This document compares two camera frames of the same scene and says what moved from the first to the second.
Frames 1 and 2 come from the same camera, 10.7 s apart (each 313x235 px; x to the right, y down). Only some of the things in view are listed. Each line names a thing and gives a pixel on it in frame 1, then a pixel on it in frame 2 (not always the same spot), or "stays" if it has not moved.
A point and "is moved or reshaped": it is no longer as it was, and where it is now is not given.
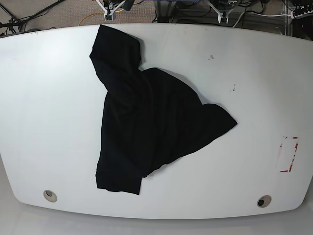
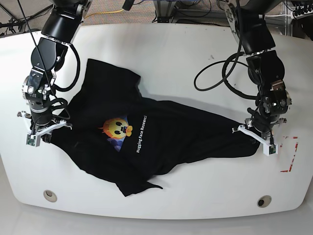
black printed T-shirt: [150, 116] is moved or reshaped
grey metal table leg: [165, 11] stays
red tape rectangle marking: [280, 146] stays
